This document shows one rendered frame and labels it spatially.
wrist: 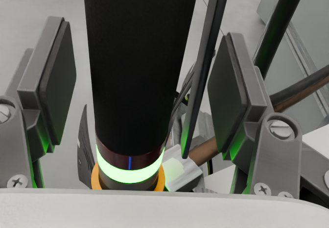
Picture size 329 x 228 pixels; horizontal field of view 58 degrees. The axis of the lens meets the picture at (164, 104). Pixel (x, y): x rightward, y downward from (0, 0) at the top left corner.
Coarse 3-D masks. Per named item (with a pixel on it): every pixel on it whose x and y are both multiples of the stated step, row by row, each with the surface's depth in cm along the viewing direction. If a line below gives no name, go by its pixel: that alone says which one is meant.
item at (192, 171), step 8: (168, 152) 22; (176, 152) 22; (184, 160) 22; (192, 160) 22; (184, 168) 21; (192, 168) 21; (184, 176) 21; (192, 176) 21; (200, 176) 21; (168, 184) 20; (176, 184) 20; (184, 184) 20; (192, 184) 22
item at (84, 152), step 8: (80, 120) 79; (80, 128) 77; (80, 136) 77; (88, 136) 67; (80, 144) 77; (88, 144) 67; (80, 152) 77; (88, 152) 67; (88, 160) 67; (80, 168) 80; (88, 168) 69; (80, 176) 82; (88, 176) 74; (88, 184) 77
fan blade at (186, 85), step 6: (192, 66) 61; (192, 72) 54; (192, 78) 50; (186, 84) 53; (186, 90) 50; (180, 96) 53; (174, 102) 55; (180, 102) 49; (174, 108) 50; (174, 114) 58; (168, 126) 56; (168, 132) 61
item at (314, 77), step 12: (288, 0) 14; (276, 12) 15; (288, 12) 15; (276, 24) 16; (288, 24) 16; (264, 36) 17; (276, 36) 16; (264, 48) 17; (276, 48) 17; (264, 60) 17; (264, 72) 18; (324, 72) 29; (300, 84) 27; (312, 84) 28; (276, 96) 25; (288, 96) 26
